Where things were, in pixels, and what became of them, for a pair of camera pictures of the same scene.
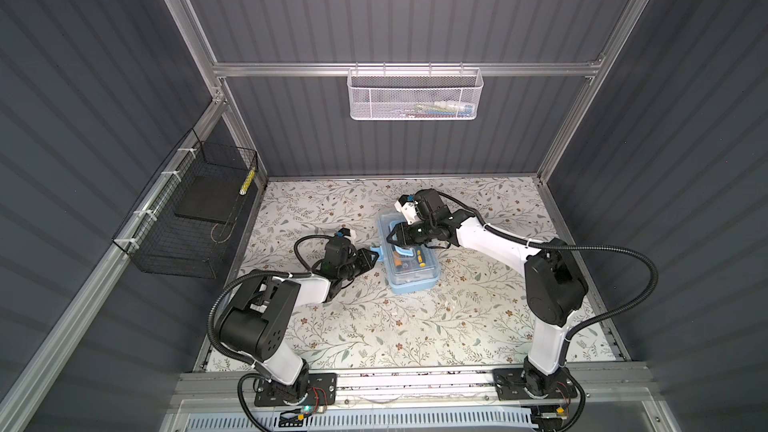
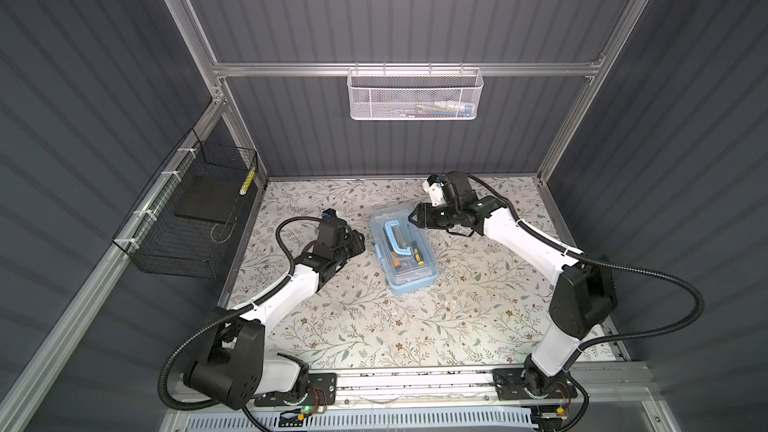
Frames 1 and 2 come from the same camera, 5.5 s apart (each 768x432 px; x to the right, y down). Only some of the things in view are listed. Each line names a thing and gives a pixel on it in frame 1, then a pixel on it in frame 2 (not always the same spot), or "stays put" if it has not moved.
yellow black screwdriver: [420, 259] stays put
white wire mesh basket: [414, 94] stays put
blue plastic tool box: [409, 268] stays put
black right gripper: [401, 237] → [423, 216]
